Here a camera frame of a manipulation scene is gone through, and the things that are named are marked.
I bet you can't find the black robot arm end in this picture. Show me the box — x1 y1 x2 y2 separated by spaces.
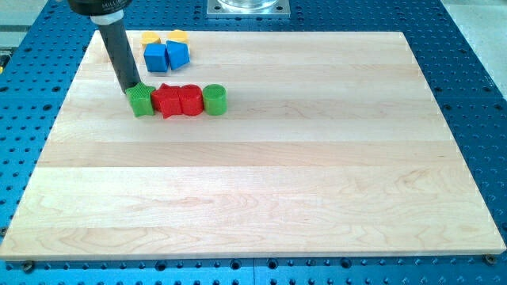
67 0 132 16

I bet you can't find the light wooden board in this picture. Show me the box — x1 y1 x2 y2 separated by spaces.
1 31 505 260

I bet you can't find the blue hexagon block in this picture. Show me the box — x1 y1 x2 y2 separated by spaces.
166 40 190 70

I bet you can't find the board clamp screw left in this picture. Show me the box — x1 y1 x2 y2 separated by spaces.
21 260 35 274

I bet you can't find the board clamp screw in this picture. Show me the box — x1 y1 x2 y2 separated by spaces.
483 254 497 265
21 260 35 274

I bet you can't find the board clamp screw right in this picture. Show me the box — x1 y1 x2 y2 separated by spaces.
483 254 497 265

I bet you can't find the green cylinder block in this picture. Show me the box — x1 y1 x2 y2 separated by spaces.
203 84 227 116

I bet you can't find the red rounded block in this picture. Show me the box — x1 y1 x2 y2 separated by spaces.
178 84 204 116

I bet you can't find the red star block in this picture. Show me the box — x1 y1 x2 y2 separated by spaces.
151 83 183 119

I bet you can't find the green star block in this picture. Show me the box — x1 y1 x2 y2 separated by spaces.
125 82 155 117

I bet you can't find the blue cube block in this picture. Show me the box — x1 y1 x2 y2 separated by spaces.
143 44 169 72

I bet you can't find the yellow block right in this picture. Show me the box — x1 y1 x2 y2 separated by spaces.
166 29 189 44

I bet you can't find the yellow block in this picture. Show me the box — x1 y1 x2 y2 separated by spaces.
166 29 189 44
140 31 161 49

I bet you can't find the yellow block left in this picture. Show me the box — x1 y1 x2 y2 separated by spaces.
140 31 161 49

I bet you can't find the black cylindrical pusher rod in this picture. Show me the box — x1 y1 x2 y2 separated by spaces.
90 10 140 93

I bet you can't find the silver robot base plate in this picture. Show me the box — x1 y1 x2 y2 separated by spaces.
206 0 291 18

